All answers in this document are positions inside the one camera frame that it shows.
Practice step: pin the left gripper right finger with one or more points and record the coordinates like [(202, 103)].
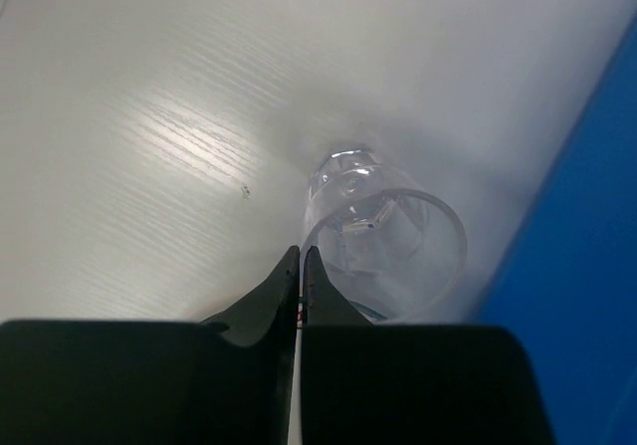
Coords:
[(367, 384)]

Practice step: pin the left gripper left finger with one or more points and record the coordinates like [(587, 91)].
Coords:
[(225, 380)]

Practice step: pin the clear plastic cup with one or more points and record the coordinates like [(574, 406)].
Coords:
[(393, 250)]

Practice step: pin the blue plastic bin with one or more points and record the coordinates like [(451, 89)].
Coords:
[(567, 289)]

